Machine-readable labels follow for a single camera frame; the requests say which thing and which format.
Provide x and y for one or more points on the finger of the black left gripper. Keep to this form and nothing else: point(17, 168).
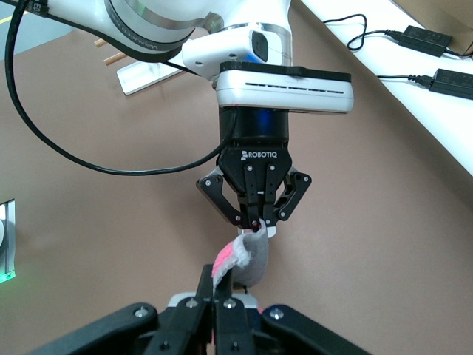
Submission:
point(221, 196)
point(292, 192)

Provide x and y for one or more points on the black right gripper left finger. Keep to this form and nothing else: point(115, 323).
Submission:
point(111, 333)

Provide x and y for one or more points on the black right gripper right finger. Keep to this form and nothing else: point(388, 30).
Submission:
point(295, 333)

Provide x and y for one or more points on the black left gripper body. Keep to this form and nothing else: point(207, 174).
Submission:
point(255, 129)

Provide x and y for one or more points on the grey and pink towel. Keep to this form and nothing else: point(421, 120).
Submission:
point(255, 259)

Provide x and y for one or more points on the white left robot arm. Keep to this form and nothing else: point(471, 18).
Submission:
point(148, 15)

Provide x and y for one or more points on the wooden rack rod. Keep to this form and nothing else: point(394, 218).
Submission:
point(99, 43)
point(115, 59)

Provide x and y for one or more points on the black power adapter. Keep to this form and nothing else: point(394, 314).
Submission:
point(425, 38)
point(452, 83)

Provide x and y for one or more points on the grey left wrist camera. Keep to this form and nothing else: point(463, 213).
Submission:
point(281, 92)

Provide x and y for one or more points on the white rack base plate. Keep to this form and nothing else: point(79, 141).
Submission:
point(140, 79)

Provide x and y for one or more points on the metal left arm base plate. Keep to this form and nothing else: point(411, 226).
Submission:
point(11, 236)

